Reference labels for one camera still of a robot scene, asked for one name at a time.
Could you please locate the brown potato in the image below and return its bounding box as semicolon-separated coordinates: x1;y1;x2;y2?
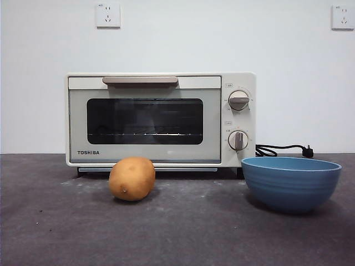
108;156;156;202

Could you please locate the oven door with beige handle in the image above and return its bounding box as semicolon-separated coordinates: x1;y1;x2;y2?
68;76;222;164

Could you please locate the blue ribbed bowl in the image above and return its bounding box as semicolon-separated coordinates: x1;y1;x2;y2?
240;156;342;214

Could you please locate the pale blue oven crumb tray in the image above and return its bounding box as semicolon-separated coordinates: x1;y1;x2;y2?
77;167;219;173

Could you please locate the beige oven timer knob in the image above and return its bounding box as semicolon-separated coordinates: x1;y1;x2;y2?
227;130;249;151

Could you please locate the beige oven temperature knob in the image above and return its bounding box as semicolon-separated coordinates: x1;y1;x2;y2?
228;90;251;111

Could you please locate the white Toshiba toaster oven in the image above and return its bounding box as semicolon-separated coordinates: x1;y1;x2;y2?
65;72;257;180

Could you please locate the metal wire oven rack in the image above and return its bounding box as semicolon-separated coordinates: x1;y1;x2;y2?
88;132;203;137

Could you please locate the black power cable with plug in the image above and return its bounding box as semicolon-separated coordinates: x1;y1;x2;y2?
255;144;315;159

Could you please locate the white wall socket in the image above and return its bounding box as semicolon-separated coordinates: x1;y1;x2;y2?
96;3;121;29
331;4;355;31

